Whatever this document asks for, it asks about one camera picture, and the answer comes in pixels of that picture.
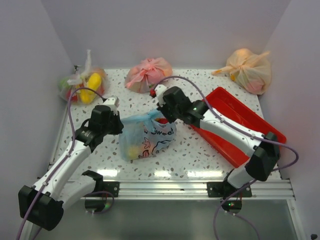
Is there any blue printed plastic bag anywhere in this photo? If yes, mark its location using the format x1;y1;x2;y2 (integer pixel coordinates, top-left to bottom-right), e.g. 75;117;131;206
118;109;177;161

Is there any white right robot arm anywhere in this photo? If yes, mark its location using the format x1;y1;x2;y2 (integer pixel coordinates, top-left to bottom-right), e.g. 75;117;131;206
150;84;280;197

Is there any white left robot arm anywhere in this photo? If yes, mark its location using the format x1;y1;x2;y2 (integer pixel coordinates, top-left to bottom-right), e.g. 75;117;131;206
18;98;124;231

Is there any clear bag with fruit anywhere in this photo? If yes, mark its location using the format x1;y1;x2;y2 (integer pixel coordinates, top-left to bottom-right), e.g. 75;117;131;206
57;49;108;105

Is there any pink knotted plastic bag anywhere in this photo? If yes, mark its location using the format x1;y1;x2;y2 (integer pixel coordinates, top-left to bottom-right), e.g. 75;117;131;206
124;57;173;94

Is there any orange knotted plastic bag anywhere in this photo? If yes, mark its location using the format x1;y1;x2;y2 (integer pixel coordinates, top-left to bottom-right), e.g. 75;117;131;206
211;48;272;95

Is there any red plastic tray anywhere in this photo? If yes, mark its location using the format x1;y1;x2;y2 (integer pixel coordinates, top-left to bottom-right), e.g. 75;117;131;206
191;87;287;168

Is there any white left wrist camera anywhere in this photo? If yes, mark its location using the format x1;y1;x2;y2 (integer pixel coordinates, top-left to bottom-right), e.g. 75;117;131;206
102;96;120;115

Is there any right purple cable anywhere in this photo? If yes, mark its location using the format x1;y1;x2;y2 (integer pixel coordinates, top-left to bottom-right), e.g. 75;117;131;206
154;75;300;240

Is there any purple cable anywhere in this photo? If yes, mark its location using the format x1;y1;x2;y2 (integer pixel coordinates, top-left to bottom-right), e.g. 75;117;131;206
154;75;300;240
16;87;106;240

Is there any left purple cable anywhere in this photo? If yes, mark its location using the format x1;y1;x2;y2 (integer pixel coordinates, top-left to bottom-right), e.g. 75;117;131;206
16;87;106;240

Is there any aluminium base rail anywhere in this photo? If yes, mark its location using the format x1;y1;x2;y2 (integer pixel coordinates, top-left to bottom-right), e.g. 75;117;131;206
114;180;295;200

